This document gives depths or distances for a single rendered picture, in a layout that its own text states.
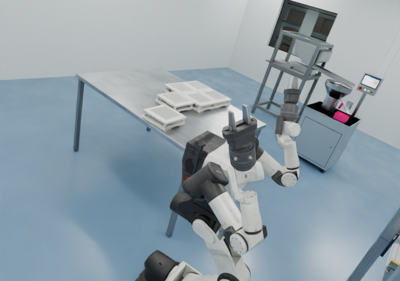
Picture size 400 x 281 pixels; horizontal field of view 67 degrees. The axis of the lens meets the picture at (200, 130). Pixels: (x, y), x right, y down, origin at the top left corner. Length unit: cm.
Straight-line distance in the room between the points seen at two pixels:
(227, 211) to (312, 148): 334
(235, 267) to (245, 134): 90
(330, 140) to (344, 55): 302
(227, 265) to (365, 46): 583
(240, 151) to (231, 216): 31
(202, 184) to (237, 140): 33
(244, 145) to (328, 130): 338
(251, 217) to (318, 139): 335
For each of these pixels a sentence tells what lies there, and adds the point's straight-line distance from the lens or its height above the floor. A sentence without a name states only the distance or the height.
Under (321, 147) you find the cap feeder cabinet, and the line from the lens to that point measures 439.
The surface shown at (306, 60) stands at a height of 120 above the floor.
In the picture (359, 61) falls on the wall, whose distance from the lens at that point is 694.
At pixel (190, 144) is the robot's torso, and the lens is 138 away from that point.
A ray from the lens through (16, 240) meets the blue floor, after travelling 258.
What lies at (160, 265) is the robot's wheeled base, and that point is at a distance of 201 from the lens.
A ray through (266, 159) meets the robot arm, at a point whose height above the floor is 118.
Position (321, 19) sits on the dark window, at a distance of 731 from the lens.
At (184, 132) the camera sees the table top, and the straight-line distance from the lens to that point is 231.
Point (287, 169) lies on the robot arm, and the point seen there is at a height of 116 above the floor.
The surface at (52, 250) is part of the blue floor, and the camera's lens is 249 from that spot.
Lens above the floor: 191
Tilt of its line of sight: 26 degrees down
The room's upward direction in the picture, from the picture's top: 16 degrees clockwise
